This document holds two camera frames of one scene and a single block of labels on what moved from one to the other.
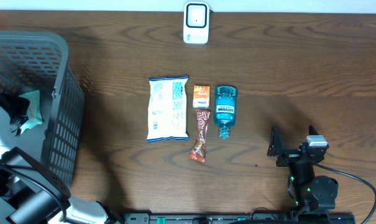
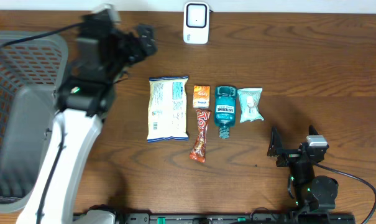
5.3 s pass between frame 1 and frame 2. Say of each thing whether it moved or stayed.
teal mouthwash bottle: stayed
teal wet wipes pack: moved
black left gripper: moved
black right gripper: stayed
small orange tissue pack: stayed
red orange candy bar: stayed
